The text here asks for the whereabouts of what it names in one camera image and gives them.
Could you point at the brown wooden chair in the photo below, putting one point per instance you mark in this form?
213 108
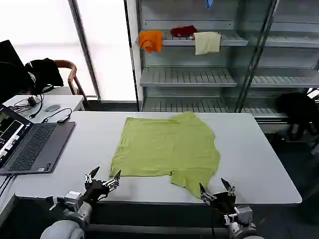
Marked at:
72 74

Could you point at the grey metal shelf rack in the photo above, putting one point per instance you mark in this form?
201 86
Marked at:
194 77

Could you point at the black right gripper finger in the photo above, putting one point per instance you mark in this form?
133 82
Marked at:
229 189
207 197

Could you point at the black power adapter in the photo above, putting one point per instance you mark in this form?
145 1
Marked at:
32 100

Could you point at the green t-shirt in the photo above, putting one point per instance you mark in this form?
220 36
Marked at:
164 147

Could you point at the dark grey laptop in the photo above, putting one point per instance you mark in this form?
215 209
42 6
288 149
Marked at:
37 147

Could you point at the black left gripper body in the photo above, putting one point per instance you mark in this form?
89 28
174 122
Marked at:
96 191

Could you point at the grey oval mouse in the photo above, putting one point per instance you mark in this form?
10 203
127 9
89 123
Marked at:
52 108

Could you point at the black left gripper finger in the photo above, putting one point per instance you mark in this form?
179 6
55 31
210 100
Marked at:
112 183
94 173

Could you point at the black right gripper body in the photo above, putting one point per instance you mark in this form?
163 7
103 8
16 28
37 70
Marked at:
223 203

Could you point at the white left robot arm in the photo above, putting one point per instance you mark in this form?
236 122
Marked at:
63 229

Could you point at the grey window pillar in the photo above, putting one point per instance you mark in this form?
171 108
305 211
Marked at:
86 49

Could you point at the black monitor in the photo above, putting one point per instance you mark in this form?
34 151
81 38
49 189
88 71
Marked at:
10 72

